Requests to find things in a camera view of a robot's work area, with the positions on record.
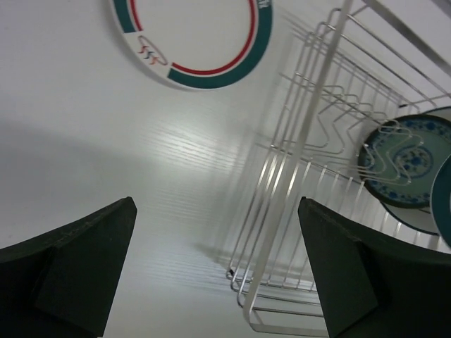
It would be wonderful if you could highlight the blue patterned green plate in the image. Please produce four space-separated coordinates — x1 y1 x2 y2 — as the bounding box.
357 114 450 208

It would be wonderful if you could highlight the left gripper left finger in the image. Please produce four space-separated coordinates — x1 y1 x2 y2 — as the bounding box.
1 196 137 337

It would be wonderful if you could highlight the metal wire dish rack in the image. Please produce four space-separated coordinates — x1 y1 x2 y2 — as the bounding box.
226 1 450 337

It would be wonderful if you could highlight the white plate with dark rim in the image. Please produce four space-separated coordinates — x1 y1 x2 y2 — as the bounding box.
381 106 450 236

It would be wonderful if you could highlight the green-rimmed white plate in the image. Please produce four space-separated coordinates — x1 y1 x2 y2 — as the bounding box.
109 0 273 90
431 161 450 218

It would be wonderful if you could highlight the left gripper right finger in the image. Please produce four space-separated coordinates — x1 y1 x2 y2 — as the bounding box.
298 197 450 337

